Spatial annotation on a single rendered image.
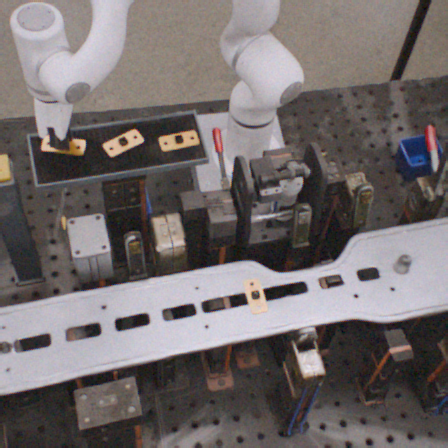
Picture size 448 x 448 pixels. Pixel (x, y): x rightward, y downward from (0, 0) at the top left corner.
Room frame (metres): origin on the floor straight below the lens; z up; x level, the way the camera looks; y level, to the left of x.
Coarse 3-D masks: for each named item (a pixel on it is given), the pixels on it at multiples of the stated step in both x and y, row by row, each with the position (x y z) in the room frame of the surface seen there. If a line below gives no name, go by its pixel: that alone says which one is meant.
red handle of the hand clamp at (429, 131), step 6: (426, 126) 1.15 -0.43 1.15; (426, 132) 1.14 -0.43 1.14; (432, 132) 1.14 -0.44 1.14; (426, 138) 1.13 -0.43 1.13; (432, 138) 1.13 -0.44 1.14; (426, 144) 1.12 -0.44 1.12; (432, 144) 1.11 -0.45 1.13; (432, 150) 1.11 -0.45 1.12; (432, 156) 1.09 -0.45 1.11; (432, 162) 1.08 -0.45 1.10; (438, 162) 1.09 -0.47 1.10; (432, 168) 1.07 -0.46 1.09; (432, 174) 1.07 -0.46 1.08; (438, 192) 1.03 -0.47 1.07
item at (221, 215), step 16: (208, 192) 0.96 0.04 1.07; (224, 192) 0.96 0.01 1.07; (208, 208) 0.91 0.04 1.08; (224, 208) 0.92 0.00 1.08; (208, 224) 0.89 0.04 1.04; (224, 224) 0.88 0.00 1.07; (208, 240) 0.88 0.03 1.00; (224, 240) 0.88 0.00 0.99; (208, 256) 0.88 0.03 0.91; (224, 256) 0.90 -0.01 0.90
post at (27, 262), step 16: (16, 176) 0.93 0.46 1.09; (0, 192) 0.86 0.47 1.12; (16, 192) 0.88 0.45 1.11; (0, 208) 0.86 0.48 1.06; (16, 208) 0.87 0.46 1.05; (0, 224) 0.86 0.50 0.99; (16, 224) 0.87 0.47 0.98; (16, 240) 0.87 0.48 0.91; (32, 240) 0.91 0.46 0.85; (16, 256) 0.86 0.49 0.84; (32, 256) 0.88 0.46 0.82; (16, 272) 0.86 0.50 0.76; (32, 272) 0.87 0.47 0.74
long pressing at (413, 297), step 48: (384, 240) 0.93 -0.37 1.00; (432, 240) 0.94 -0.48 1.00; (96, 288) 0.72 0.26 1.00; (144, 288) 0.74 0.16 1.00; (192, 288) 0.75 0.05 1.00; (240, 288) 0.76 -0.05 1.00; (336, 288) 0.79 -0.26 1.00; (384, 288) 0.80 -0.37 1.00; (432, 288) 0.82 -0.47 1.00; (0, 336) 0.59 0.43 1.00; (144, 336) 0.62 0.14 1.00; (192, 336) 0.64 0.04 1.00; (240, 336) 0.65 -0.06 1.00; (0, 384) 0.49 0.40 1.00; (48, 384) 0.50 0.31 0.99
